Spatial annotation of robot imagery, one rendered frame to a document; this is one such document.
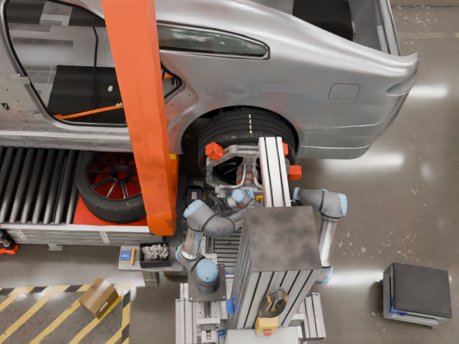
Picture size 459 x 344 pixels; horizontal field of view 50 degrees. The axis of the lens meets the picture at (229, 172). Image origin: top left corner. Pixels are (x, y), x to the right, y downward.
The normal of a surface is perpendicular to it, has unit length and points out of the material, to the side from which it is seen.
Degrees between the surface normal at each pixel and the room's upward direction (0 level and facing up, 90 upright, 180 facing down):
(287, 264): 0
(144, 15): 90
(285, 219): 0
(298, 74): 80
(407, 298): 0
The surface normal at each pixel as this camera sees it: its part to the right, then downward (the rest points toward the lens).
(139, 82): 0.00, 0.85
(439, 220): 0.05, -0.52
